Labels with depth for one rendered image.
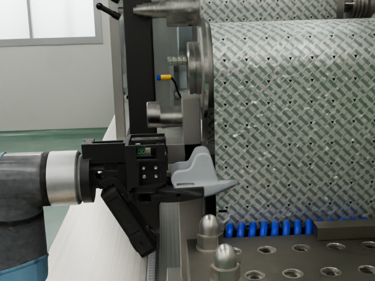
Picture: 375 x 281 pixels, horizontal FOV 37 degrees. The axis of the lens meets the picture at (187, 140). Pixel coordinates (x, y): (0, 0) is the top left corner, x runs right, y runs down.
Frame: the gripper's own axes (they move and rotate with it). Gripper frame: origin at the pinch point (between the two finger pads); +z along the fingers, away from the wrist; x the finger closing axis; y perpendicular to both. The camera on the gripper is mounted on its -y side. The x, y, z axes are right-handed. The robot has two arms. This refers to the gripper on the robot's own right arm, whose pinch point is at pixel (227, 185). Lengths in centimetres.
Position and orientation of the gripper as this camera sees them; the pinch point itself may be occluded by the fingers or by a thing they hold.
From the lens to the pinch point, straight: 78.2
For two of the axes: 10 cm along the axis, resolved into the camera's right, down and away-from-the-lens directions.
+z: 10.0, -0.4, 0.3
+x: -0.4, -2.3, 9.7
